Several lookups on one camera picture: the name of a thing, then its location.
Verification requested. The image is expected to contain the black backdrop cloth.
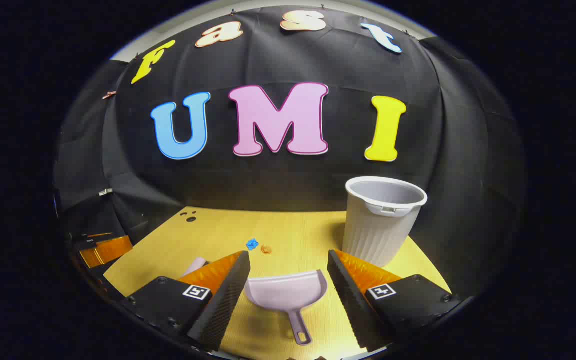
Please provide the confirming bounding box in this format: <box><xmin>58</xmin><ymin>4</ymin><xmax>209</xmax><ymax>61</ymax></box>
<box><xmin>53</xmin><ymin>5</ymin><xmax>526</xmax><ymax>301</ymax></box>

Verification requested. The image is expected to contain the pale pink small broom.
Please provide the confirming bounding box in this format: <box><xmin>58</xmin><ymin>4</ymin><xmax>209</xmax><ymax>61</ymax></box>
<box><xmin>182</xmin><ymin>256</ymin><xmax>209</xmax><ymax>277</ymax></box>

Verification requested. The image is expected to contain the yellow wooden desktop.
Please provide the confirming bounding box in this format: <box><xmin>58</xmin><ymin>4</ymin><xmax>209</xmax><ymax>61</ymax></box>
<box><xmin>103</xmin><ymin>206</ymin><xmax>453</xmax><ymax>360</ymax></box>

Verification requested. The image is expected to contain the grey ribbed garbage bin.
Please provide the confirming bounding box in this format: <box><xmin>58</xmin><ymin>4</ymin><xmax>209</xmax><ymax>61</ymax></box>
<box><xmin>342</xmin><ymin>176</ymin><xmax>429</xmax><ymax>268</ymax></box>

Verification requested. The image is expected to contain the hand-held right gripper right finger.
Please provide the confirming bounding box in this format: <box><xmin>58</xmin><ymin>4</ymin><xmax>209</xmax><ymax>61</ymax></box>
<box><xmin>327</xmin><ymin>249</ymin><xmax>464</xmax><ymax>353</ymax></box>

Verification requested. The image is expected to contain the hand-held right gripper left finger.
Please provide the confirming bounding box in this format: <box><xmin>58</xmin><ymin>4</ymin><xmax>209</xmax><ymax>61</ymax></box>
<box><xmin>120</xmin><ymin>251</ymin><xmax>252</xmax><ymax>352</ymax></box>

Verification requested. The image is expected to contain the pale pink dustpan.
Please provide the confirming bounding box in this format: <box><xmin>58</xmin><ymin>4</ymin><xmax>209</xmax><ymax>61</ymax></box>
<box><xmin>244</xmin><ymin>270</ymin><xmax>329</xmax><ymax>347</ymax></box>

